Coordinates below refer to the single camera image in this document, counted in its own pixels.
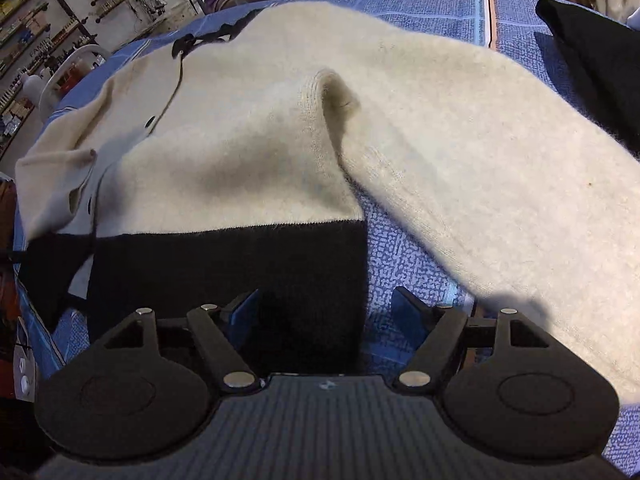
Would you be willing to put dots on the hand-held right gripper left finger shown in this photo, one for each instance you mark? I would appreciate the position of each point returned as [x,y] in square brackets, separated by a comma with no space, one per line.
[244,316]

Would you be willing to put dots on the blue patterned blanket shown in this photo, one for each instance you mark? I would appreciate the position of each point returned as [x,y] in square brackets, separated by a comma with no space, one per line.
[400,265]

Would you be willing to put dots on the black cloth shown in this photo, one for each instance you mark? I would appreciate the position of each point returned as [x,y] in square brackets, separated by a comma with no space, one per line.
[595,50]

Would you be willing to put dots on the wall shelves with goods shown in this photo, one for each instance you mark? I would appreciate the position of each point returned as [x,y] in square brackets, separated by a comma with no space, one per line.
[30,25]

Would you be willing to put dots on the white chair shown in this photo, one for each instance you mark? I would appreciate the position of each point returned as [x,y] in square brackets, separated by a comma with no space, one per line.
[70,70]

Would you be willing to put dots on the cream and black knit cardigan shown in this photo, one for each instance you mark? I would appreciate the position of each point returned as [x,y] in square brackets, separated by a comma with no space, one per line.
[425,125]

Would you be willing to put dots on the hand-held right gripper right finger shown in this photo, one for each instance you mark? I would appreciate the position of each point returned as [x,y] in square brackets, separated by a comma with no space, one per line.
[407,316]

